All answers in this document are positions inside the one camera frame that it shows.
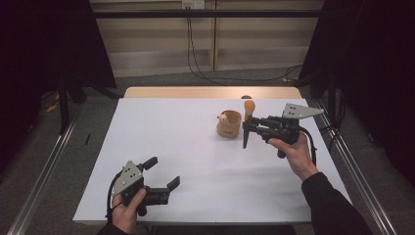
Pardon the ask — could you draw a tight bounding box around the white table mat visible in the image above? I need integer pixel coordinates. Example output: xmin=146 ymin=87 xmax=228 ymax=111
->
xmin=71 ymin=97 xmax=351 ymax=226

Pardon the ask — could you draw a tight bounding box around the tan pot with animal figure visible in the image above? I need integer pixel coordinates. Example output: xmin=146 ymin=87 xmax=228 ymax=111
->
xmin=216 ymin=110 xmax=243 ymax=139

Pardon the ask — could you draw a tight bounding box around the black and gold makeup brush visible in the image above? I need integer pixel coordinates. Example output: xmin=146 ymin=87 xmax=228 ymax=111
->
xmin=242 ymin=99 xmax=256 ymax=150

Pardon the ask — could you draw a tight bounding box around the black metal stand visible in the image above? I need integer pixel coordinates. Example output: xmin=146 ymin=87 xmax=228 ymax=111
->
xmin=58 ymin=74 xmax=71 ymax=135

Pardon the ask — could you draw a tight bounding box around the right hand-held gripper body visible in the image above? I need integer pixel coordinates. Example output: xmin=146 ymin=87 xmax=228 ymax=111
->
xmin=260 ymin=103 xmax=325 ymax=160

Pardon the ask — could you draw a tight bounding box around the person's left hand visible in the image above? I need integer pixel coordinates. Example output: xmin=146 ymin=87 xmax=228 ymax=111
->
xmin=111 ymin=188 xmax=148 ymax=234

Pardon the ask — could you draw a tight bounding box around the aluminium rail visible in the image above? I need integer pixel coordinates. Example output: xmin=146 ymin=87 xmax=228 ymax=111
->
xmin=314 ymin=99 xmax=397 ymax=235
xmin=6 ymin=97 xmax=86 ymax=235

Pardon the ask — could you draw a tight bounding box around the black curtain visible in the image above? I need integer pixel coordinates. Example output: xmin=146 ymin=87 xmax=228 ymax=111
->
xmin=0 ymin=0 xmax=116 ymax=165
xmin=298 ymin=0 xmax=415 ymax=184

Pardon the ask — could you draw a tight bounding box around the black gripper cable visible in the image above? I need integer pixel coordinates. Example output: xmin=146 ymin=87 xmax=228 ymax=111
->
xmin=298 ymin=125 xmax=318 ymax=165
xmin=106 ymin=169 xmax=124 ymax=223

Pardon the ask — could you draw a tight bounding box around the black power cable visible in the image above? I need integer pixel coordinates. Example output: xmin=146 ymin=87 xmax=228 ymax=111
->
xmin=186 ymin=8 xmax=229 ymax=86
xmin=189 ymin=8 xmax=303 ymax=83

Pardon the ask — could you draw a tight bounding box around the white wall outlet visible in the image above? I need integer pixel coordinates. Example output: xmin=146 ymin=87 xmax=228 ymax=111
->
xmin=181 ymin=0 xmax=206 ymax=10

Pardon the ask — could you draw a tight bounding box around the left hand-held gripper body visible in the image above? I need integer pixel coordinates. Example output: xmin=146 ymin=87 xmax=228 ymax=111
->
xmin=112 ymin=160 xmax=171 ymax=217

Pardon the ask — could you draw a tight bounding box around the person's right hand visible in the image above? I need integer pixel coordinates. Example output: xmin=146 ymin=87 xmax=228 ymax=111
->
xmin=267 ymin=131 xmax=319 ymax=182

